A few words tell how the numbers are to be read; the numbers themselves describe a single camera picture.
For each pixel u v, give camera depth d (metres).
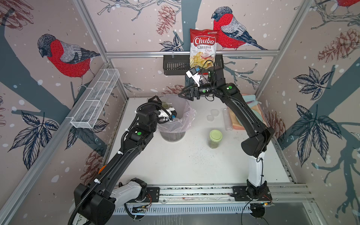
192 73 0.63
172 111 0.67
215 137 0.83
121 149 0.45
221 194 0.75
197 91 0.62
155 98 0.70
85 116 0.70
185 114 0.77
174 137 0.89
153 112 0.52
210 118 1.08
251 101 1.19
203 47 0.84
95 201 0.36
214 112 1.11
